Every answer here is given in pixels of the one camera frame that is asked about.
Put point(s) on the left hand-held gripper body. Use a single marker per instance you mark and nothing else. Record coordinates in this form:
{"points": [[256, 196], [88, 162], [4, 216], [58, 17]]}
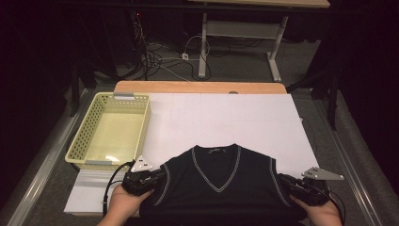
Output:
{"points": [[138, 183]]}

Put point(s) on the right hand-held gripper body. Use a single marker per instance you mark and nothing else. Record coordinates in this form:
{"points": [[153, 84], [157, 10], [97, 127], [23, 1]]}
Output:
{"points": [[313, 191]]}

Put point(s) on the yellow plastic basket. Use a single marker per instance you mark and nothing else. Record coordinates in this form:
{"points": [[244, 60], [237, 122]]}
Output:
{"points": [[113, 135]]}

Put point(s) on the black knit vest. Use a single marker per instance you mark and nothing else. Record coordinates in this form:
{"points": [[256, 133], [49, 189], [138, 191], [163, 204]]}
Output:
{"points": [[219, 204]]}

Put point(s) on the person's left hand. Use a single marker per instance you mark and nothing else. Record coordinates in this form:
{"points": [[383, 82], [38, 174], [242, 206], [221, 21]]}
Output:
{"points": [[125, 204]]}

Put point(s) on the person's right hand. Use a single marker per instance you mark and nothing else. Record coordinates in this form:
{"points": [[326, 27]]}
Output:
{"points": [[323, 215]]}

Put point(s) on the white table cover sheet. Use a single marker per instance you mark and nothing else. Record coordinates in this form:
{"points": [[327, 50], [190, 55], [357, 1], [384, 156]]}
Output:
{"points": [[219, 119]]}

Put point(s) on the black metal stand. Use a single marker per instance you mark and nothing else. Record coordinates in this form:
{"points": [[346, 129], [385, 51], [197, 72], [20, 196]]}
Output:
{"points": [[331, 106], [74, 94]]}

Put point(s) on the dark round table grommet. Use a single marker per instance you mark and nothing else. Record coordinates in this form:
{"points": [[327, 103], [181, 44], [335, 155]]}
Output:
{"points": [[233, 92]]}

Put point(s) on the dark curtain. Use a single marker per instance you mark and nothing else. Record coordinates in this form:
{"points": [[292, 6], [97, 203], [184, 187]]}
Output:
{"points": [[376, 94], [28, 94]]}

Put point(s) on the white power plug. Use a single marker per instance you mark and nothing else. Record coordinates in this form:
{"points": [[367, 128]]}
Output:
{"points": [[185, 56]]}

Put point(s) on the white-legged desk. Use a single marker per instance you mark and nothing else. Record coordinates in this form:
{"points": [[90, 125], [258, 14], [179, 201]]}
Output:
{"points": [[241, 29]]}

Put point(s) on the grey floor rail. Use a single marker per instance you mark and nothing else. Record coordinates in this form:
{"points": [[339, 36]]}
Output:
{"points": [[47, 163], [351, 157]]}

